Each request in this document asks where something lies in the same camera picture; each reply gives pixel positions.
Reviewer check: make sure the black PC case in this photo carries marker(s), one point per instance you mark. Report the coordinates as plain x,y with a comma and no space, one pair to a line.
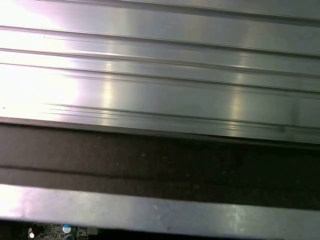
150,162

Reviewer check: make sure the blue-topped round capacitor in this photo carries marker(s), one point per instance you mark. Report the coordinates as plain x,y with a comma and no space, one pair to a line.
66,228

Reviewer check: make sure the green motherboard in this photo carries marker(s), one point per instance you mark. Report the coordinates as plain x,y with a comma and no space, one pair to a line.
53,231

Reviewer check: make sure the silver round capacitor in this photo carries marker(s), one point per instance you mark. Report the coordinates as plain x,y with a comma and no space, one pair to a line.
31,235

